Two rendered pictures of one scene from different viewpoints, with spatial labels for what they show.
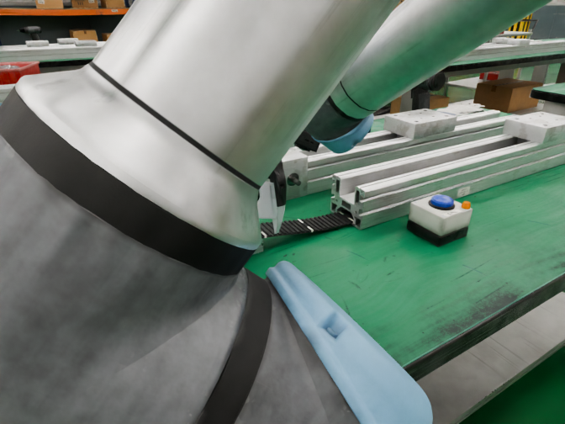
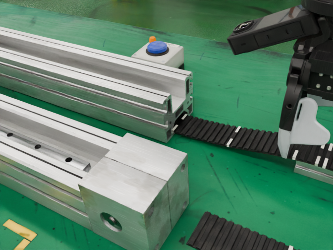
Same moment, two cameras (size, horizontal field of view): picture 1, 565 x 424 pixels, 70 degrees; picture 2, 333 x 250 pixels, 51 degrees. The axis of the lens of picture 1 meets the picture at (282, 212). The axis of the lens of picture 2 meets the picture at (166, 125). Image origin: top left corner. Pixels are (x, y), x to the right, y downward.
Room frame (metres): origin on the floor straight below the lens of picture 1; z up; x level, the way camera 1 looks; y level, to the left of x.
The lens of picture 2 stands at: (0.96, 0.29, 1.17)
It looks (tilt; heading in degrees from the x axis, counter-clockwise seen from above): 39 degrees down; 243
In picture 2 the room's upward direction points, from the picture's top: 5 degrees counter-clockwise
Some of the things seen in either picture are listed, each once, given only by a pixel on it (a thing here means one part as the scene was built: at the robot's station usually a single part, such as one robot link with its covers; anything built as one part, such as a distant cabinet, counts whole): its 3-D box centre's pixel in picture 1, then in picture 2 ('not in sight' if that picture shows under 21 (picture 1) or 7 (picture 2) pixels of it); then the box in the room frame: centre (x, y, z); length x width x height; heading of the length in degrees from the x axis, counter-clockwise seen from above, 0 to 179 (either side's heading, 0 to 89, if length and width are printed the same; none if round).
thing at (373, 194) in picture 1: (475, 165); (16, 60); (0.93, -0.47, 0.82); 0.80 x 0.10 x 0.09; 120
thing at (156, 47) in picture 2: (441, 203); (157, 48); (0.68, -0.30, 0.84); 0.04 x 0.04 x 0.02
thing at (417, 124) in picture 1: (419, 127); not in sight; (1.10, -0.38, 0.87); 0.16 x 0.11 x 0.07; 120
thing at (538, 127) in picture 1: (540, 131); not in sight; (1.06, -0.69, 0.87); 0.16 x 0.11 x 0.07; 120
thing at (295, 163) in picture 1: (282, 174); (143, 187); (0.86, 0.00, 0.83); 0.12 x 0.09 x 0.10; 30
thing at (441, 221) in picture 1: (435, 216); (156, 65); (0.69, -0.29, 0.81); 0.10 x 0.08 x 0.06; 30
